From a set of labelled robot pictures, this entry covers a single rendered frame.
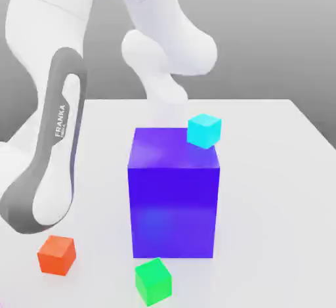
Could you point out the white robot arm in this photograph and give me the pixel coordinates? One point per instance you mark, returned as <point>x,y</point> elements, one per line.
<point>162,24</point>

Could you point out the small cyan cube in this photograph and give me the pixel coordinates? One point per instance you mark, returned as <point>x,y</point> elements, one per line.
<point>203,132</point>

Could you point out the small green cube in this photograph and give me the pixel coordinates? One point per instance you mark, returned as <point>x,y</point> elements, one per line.
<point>153,281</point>

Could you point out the small orange cube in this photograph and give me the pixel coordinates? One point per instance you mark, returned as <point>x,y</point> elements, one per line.
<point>56,256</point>

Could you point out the large purple box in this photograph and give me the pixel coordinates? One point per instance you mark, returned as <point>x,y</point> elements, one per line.
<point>173,203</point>

